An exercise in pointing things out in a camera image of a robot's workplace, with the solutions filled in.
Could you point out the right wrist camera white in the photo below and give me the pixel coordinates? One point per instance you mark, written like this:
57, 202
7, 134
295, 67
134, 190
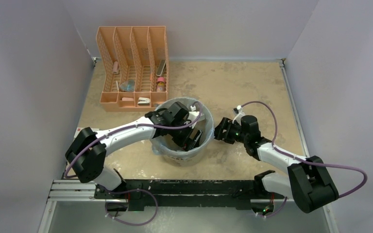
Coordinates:
238, 111

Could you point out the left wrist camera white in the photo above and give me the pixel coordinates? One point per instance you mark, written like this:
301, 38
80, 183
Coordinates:
195, 115

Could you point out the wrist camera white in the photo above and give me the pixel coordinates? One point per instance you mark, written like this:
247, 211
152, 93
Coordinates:
195, 115
238, 111

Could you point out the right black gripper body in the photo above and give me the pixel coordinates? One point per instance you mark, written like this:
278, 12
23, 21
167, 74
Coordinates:
235, 133

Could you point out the aluminium frame rail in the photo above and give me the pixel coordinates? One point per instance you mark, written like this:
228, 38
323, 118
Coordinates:
72, 208

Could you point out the pink eraser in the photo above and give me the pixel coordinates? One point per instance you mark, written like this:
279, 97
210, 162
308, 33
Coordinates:
127, 99

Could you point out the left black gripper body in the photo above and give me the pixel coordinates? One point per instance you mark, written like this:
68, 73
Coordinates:
182, 136

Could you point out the white red small box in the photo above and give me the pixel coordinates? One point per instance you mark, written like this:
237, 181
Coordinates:
78, 130

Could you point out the beige capybara trash bin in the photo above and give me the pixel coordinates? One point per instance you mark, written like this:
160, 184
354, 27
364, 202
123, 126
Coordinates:
182, 158

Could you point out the white stapler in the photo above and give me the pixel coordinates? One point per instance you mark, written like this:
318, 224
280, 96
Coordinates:
143, 101

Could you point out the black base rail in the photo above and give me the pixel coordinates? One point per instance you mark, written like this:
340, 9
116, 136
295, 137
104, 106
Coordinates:
239, 194

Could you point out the grey pen case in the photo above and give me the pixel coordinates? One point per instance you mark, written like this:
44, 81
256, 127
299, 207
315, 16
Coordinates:
161, 68

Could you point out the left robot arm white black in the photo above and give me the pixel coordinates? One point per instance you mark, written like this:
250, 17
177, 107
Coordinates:
86, 155

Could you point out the pink plastic file organizer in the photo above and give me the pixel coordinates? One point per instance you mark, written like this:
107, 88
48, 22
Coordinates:
138, 50

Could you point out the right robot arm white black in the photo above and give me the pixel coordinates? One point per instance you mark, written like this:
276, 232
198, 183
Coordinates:
306, 180

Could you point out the blue plastic trash bag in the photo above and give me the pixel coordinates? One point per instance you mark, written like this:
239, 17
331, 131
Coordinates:
207, 126

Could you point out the pink cartoon bottle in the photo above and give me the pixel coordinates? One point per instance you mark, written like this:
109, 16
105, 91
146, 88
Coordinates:
161, 84

